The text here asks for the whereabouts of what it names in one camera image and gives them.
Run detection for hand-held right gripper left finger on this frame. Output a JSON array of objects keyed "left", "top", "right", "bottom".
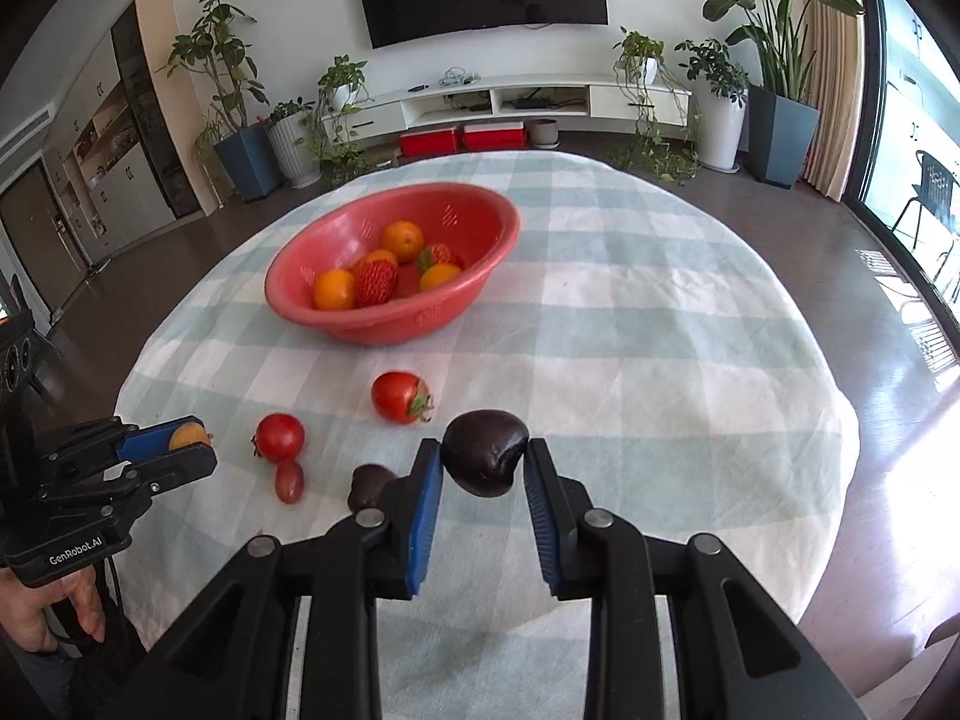
[{"left": 112, "top": 437, "right": 445, "bottom": 720}]

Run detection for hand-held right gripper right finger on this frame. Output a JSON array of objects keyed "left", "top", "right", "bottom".
[{"left": 523, "top": 437, "right": 871, "bottom": 720}]

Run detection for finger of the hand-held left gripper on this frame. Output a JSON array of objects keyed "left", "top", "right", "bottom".
[
  {"left": 41, "top": 414, "right": 209, "bottom": 478},
  {"left": 37, "top": 442, "right": 219, "bottom": 512}
]

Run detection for dark brown heart-shaped fruit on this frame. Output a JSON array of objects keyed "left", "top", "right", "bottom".
[{"left": 441, "top": 409, "right": 530, "bottom": 498}]

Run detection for red plastic colander bowl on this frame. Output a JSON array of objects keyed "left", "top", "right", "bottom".
[{"left": 264, "top": 182, "right": 522, "bottom": 347}]

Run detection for red strawberry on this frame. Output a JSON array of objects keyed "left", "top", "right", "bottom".
[
  {"left": 416, "top": 242, "right": 464, "bottom": 275},
  {"left": 354, "top": 259, "right": 399, "bottom": 308}
]

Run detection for person's left forearm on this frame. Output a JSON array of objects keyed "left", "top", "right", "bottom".
[{"left": 0, "top": 637, "right": 76, "bottom": 720}]

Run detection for person's left hand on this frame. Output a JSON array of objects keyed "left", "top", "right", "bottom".
[{"left": 0, "top": 561, "right": 110, "bottom": 655}]

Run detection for dark purple plum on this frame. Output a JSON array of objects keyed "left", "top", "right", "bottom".
[{"left": 346, "top": 463, "right": 398, "bottom": 512}]

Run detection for small dark red tomato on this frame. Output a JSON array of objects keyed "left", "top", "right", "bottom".
[{"left": 274, "top": 459, "right": 306, "bottom": 505}]

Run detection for red tomato with green calyx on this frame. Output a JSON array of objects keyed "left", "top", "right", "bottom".
[{"left": 371, "top": 370, "right": 434, "bottom": 425}]

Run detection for checked tablecloth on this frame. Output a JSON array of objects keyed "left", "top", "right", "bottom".
[{"left": 112, "top": 148, "right": 860, "bottom": 720}]

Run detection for brown entrance door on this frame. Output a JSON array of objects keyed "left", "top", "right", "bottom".
[{"left": 0, "top": 165, "right": 87, "bottom": 316}]

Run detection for tall tree plant blue pot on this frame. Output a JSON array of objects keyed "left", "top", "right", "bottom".
[{"left": 165, "top": 0, "right": 286, "bottom": 202}]

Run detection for plant in white ribbed pot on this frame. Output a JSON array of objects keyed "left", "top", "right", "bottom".
[{"left": 266, "top": 99, "right": 325, "bottom": 188}]

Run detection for dark glass display cabinet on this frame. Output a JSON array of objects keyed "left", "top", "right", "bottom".
[{"left": 111, "top": 0, "right": 203, "bottom": 218}]

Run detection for red storage box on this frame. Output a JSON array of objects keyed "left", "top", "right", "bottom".
[
  {"left": 463, "top": 122, "right": 526, "bottom": 151},
  {"left": 400, "top": 127, "right": 462, "bottom": 158}
]

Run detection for white television cabinet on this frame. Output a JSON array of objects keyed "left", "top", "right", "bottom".
[{"left": 322, "top": 75, "right": 692, "bottom": 147}]

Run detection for trailing pothos in white pot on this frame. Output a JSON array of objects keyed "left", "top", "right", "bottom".
[{"left": 304, "top": 54, "right": 376, "bottom": 181}]

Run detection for bushy plant tall white pot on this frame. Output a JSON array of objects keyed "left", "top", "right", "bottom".
[{"left": 675, "top": 37, "right": 751, "bottom": 172}]

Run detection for large-leaf plant grey-blue pot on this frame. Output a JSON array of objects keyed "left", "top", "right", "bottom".
[{"left": 664, "top": 0, "right": 867, "bottom": 188}]

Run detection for trailing vine plant on cabinet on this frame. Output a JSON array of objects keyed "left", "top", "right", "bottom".
[{"left": 611, "top": 26, "right": 702, "bottom": 185}]

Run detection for black balcony chair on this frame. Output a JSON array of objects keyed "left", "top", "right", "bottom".
[{"left": 892, "top": 150, "right": 960, "bottom": 278}]

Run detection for beige curtain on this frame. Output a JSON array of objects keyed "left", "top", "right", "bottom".
[{"left": 795, "top": 0, "right": 863, "bottom": 200}]

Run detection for white wall cabinets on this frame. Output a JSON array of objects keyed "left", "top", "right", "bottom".
[{"left": 45, "top": 37, "right": 173, "bottom": 263}]

